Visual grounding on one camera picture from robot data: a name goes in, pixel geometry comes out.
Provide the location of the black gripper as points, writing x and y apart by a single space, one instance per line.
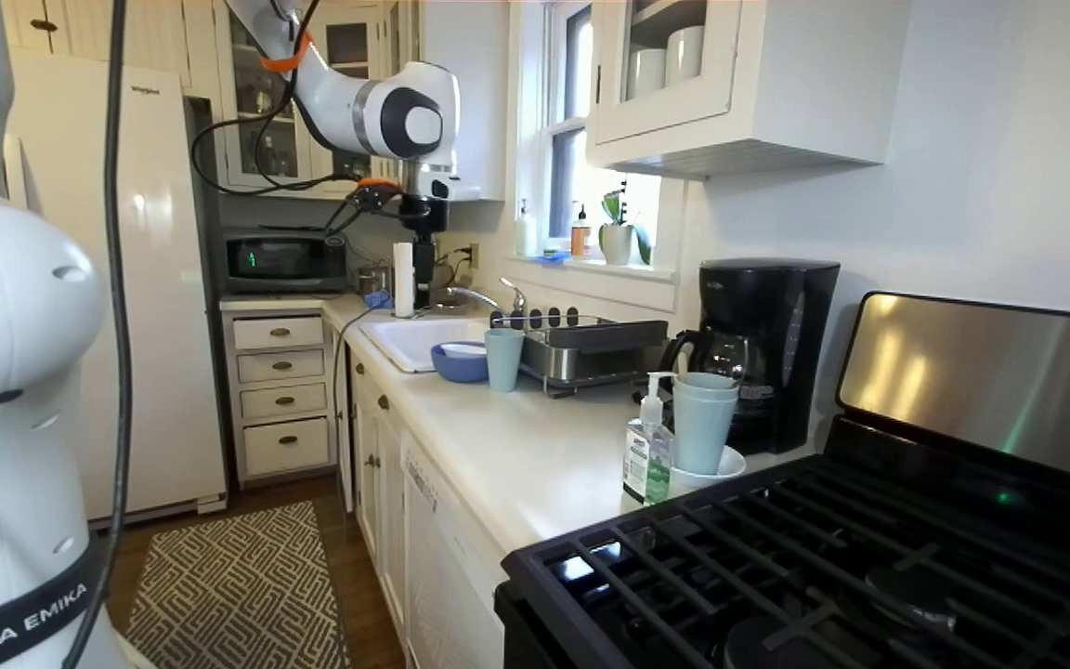
426 222

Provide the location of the light blue plastic cup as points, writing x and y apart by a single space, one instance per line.
503 357

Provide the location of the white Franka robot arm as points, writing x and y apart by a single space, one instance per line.
2 375

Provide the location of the white kitchen sink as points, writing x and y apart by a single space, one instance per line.
419 341

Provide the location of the grey metal dish rack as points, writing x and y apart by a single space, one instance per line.
594 356

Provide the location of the light green plastic cup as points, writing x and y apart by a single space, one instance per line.
702 423

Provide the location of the blue cloth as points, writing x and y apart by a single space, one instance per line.
376 300

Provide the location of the chrome faucet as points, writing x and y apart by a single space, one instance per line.
486 300

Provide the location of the blue bowl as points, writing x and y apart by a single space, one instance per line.
459 365

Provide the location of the white pump bottle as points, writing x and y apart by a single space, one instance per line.
522 233

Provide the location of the blue sponge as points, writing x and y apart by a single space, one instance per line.
554 257

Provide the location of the black microwave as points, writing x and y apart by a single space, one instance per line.
284 262

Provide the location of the orange soap bottle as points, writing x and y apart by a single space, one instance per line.
580 235

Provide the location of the white drawer cabinet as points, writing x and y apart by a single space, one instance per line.
280 394

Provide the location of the white base cabinets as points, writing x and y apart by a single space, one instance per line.
374 471

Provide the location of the white pot with plant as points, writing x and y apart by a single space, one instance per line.
620 235

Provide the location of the white framed window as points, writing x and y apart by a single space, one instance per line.
584 137

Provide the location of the white refrigerator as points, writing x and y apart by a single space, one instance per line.
150 285

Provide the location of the clear green soap pump bottle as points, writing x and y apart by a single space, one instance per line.
649 460

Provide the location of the white dishwasher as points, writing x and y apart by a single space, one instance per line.
455 572

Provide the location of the large white mug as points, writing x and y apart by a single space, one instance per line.
685 57

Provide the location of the black coffee maker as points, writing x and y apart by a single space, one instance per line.
764 347

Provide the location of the patterned grey rug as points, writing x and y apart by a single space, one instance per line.
238 589

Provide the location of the black steel gas stove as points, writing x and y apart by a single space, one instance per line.
881 544

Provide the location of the wall outlet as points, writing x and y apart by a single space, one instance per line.
466 257

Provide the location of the white glass door wall cabinet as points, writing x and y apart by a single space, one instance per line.
473 87

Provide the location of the white wall cabinet with mugs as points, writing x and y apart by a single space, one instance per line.
746 87

